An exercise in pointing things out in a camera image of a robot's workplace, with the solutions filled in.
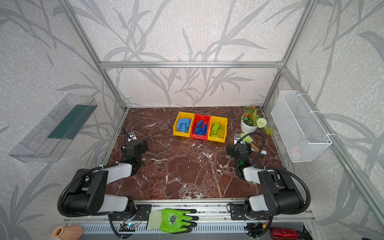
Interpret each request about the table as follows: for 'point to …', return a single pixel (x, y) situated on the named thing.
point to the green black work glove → (172, 220)
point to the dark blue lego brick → (200, 130)
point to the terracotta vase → (68, 232)
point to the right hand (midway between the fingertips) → (239, 138)
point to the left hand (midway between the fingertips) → (137, 136)
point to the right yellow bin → (222, 121)
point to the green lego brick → (216, 127)
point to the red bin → (206, 119)
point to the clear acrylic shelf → (54, 131)
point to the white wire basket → (302, 138)
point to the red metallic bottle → (280, 233)
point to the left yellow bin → (181, 114)
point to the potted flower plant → (250, 121)
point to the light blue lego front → (183, 124)
